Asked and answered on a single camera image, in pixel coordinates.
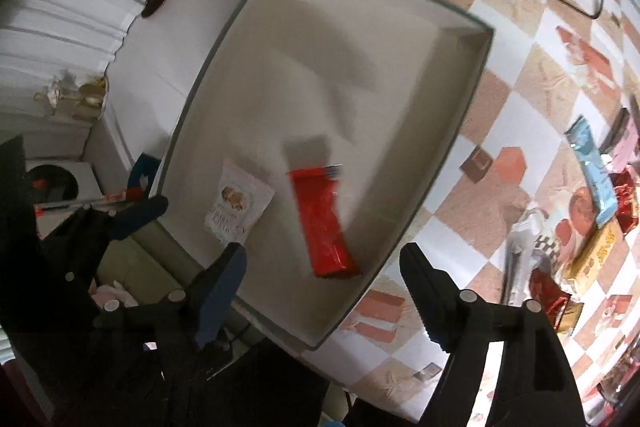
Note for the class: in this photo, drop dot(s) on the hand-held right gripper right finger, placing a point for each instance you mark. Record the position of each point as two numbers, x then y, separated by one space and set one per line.
430 307

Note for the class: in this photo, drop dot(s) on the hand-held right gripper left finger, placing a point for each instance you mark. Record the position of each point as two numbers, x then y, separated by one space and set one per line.
220 292

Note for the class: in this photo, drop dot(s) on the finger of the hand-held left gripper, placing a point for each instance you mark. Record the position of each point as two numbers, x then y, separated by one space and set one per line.
142 212
142 169

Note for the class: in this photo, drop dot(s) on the white cookie snack packet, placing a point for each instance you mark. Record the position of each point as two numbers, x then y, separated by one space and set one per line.
240 202

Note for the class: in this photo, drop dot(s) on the white appliance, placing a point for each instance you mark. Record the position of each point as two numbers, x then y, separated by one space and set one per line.
60 182

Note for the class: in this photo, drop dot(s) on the dark red snack packet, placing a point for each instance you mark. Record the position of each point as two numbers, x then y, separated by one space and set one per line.
545 294

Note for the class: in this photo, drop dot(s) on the gold snack packet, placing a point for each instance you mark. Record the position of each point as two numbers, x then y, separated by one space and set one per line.
570 317

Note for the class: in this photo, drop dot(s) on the yellow snack packet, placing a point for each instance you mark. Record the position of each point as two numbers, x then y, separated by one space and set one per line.
595 254

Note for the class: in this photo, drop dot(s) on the white pleated cloth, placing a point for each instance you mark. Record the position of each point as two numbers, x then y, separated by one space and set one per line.
65 7

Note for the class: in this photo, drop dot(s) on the checkered printed tablecloth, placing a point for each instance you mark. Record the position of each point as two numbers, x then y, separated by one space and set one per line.
500 132

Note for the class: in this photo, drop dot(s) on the light blue snack packet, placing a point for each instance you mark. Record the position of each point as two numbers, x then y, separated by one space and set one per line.
592 177

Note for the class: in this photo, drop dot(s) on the shiny red foil packet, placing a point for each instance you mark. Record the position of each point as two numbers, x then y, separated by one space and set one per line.
627 204

